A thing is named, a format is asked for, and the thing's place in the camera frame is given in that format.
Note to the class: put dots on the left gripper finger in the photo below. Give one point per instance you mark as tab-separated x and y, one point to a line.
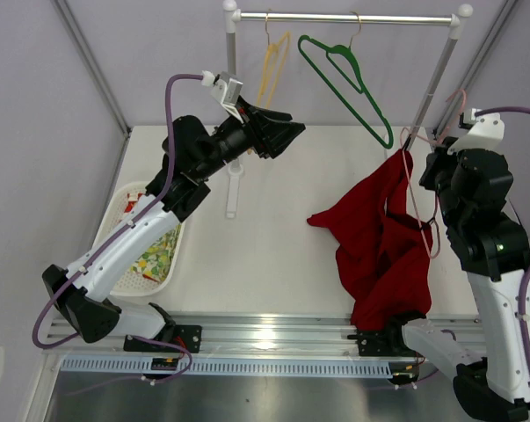
280	135
269	118

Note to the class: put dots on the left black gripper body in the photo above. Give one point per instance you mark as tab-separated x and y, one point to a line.
253	126

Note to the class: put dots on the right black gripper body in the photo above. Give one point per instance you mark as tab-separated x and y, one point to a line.
441	168

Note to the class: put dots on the green clothes hanger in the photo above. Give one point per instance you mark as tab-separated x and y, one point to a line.
355	81

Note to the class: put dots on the red skirt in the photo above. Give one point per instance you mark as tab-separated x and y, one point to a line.
382	260

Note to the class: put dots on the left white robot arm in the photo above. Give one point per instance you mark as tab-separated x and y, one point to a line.
80	291

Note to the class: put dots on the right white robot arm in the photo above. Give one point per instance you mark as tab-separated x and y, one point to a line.
471	185

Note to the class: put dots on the yellow clothes hanger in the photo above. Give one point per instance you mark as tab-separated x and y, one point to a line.
274	62

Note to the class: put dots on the lemon print cloth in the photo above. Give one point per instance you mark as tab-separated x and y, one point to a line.
155	263

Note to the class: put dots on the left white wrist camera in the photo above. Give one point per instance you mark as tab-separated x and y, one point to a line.
225	89

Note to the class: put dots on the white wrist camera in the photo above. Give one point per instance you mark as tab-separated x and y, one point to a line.
483	132
225	89

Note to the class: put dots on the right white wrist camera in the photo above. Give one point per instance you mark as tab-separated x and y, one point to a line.
483	132

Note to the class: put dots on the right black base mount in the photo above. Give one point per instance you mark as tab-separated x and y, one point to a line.
387	342

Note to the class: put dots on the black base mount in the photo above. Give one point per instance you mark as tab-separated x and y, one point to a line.
186	336
387	342

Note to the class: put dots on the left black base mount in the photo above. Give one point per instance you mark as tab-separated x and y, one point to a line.
186	336

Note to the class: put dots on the aluminium mounting rail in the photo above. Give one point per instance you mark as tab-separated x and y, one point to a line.
270	335

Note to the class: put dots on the white slotted cable duct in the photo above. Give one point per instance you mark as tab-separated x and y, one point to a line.
362	369

